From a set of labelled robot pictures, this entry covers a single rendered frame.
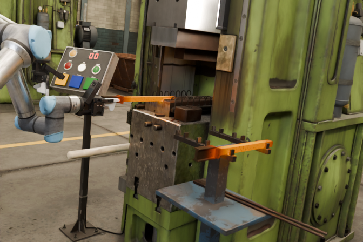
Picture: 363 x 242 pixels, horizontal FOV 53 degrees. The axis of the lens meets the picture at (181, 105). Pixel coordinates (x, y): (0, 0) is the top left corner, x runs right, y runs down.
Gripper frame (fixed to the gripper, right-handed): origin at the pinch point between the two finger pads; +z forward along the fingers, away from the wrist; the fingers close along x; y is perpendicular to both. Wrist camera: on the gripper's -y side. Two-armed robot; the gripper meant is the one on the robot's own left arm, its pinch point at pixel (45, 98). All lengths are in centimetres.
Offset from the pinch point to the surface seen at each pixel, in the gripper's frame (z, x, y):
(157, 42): -35, 24, -50
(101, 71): -15.2, -7.7, -31.5
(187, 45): -35, 36, -62
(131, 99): -7, 37, -33
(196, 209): 26, 92, -42
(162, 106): -3, 32, -53
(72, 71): -12.5, -21.5, -17.7
